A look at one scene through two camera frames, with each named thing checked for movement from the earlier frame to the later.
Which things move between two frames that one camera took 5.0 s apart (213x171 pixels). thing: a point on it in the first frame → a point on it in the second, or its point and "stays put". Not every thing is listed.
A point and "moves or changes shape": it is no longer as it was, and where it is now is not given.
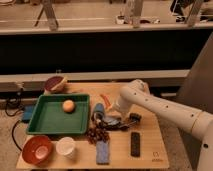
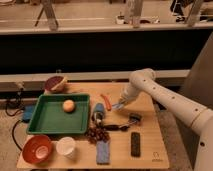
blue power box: x=27 y=112 stays put
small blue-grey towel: x=111 y=120 moves or changes shape
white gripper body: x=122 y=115 → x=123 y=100
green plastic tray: x=49 y=116 stays put
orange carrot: x=107 y=101 stays put
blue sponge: x=102 y=152 stays put
